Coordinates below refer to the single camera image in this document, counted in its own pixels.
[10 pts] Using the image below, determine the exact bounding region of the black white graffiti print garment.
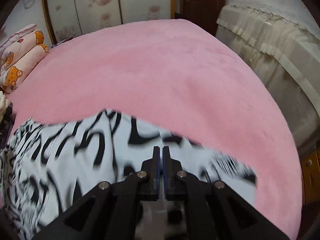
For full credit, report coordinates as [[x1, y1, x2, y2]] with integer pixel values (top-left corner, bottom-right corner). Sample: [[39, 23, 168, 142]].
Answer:
[[1, 110, 256, 239]]

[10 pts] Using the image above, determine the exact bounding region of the yellow wooden drawer cabinet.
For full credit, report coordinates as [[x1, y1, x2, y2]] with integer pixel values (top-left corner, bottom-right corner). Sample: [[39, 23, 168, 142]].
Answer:
[[300, 150, 319, 205]]

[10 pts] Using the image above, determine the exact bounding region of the pink plush bed blanket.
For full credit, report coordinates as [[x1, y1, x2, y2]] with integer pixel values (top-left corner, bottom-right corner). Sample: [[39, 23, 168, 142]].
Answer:
[[8, 20, 302, 239]]

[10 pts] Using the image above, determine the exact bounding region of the cream folded garment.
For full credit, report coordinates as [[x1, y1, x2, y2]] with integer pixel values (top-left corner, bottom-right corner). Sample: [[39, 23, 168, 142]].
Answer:
[[0, 91, 10, 122]]

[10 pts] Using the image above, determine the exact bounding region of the pink bear print quilt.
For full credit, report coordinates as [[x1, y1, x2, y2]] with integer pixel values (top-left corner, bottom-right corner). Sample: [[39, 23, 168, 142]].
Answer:
[[1, 24, 49, 94]]

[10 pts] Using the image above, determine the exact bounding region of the beige lace covered furniture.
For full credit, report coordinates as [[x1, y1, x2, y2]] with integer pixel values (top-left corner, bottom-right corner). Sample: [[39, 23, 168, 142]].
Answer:
[[216, 0, 319, 154]]

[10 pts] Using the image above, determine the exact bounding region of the floral sliding wardrobe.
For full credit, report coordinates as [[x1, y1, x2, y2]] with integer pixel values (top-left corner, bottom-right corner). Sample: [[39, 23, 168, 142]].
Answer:
[[42, 0, 175, 43]]

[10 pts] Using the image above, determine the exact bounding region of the dark wooden door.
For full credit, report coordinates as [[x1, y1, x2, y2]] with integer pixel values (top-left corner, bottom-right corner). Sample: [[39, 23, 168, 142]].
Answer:
[[180, 0, 226, 36]]

